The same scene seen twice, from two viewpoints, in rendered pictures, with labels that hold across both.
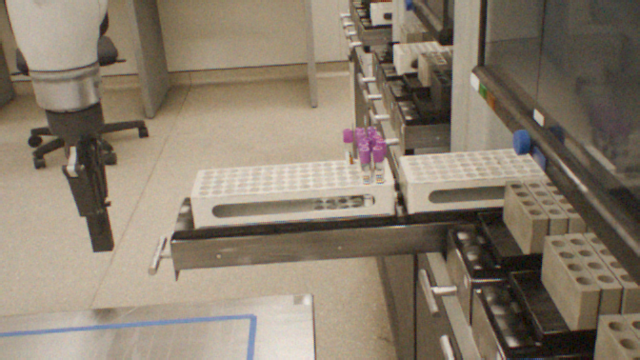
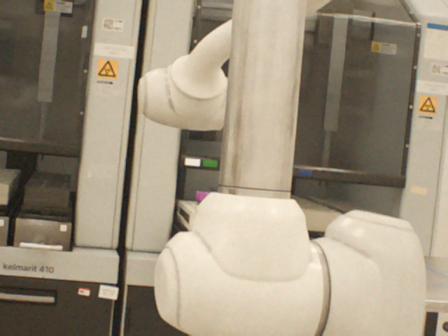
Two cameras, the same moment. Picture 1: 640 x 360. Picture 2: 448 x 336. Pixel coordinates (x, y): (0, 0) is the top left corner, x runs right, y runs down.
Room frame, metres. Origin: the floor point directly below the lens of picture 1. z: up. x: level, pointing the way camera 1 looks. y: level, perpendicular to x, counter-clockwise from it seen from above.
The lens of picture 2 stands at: (1.29, 2.05, 1.08)
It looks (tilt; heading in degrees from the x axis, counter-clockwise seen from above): 3 degrees down; 260
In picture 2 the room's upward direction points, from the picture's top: 6 degrees clockwise
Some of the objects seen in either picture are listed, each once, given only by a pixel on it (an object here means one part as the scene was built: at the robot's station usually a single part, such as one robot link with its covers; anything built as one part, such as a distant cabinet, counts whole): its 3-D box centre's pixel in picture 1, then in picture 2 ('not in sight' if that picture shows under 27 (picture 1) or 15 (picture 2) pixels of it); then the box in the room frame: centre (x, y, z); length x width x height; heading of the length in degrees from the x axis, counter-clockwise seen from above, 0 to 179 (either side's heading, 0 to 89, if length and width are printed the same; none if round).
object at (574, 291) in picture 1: (568, 284); (317, 222); (0.64, -0.27, 0.85); 0.12 x 0.02 x 0.06; 179
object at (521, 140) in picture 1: (521, 142); not in sight; (0.74, -0.24, 0.98); 0.03 x 0.01 x 0.03; 0
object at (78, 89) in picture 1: (68, 84); not in sight; (0.94, 0.33, 1.03); 0.09 x 0.09 x 0.06
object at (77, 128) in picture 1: (79, 133); not in sight; (0.94, 0.33, 0.96); 0.08 x 0.07 x 0.09; 0
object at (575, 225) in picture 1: (560, 217); not in sight; (0.79, -0.32, 0.85); 0.12 x 0.02 x 0.06; 0
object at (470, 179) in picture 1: (501, 181); (202, 218); (0.94, -0.28, 0.83); 0.30 x 0.10 x 0.06; 90
